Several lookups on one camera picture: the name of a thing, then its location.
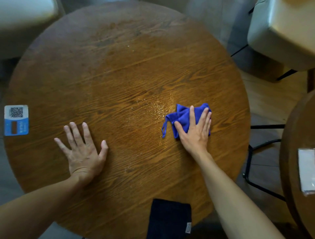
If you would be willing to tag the person's right hand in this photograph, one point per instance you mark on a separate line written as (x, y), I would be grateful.
(195, 137)

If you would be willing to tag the person's right forearm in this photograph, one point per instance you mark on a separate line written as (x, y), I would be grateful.
(233, 202)

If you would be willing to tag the person's left middle finger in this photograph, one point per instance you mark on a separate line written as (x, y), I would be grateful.
(76, 135)

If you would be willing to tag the person's left hand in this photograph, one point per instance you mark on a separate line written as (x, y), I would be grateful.
(82, 160)

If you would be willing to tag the blue and white code sticker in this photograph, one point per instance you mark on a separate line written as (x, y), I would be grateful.
(16, 120)

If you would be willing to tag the round wooden table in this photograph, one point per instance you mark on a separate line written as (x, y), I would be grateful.
(294, 177)

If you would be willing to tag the person's left thumb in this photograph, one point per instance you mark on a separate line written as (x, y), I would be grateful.
(103, 150)

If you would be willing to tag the blue microfibre cloth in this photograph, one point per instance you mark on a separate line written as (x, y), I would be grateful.
(181, 117)

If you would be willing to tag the person's right thumb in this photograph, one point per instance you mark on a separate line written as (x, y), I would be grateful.
(181, 129)

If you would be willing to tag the person's left forearm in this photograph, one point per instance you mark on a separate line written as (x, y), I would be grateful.
(32, 209)

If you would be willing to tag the person's right little finger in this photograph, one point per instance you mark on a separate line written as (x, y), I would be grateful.
(210, 128)

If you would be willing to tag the black metal stool frame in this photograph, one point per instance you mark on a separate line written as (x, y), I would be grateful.
(248, 157)

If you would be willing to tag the dark navy folded cloth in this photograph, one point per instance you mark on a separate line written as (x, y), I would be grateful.
(168, 220)

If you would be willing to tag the person's right middle finger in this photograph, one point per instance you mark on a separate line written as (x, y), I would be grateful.
(203, 118)

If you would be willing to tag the cream upholstered chair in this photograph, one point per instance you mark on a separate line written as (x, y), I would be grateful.
(283, 32)
(23, 22)

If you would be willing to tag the white paper card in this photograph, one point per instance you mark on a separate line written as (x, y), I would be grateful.
(307, 171)

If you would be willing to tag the person's left little finger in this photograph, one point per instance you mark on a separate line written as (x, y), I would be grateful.
(62, 145)

